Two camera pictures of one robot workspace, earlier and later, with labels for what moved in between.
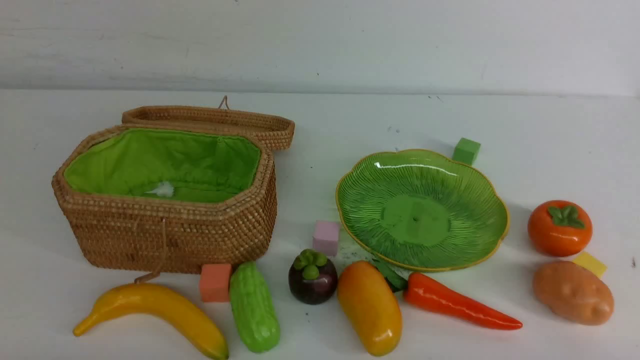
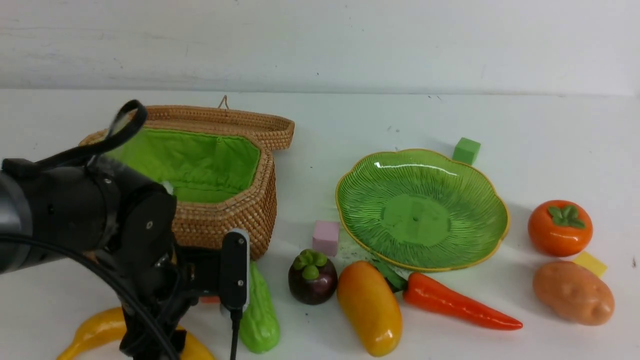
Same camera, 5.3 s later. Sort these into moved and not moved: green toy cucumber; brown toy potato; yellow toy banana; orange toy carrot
Moved: yellow toy banana
Not moved: orange toy carrot; brown toy potato; green toy cucumber
